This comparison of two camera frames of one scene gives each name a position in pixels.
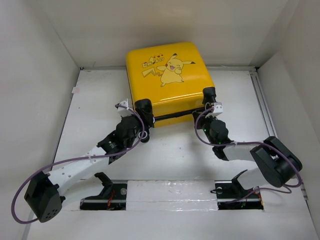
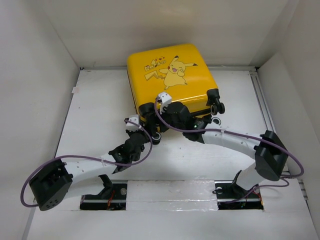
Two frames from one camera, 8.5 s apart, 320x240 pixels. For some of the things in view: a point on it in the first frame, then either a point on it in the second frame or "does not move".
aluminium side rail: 256,79 does not move
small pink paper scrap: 75,90 does not move
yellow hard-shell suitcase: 173,77 does not move
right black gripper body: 204,123 → 166,117
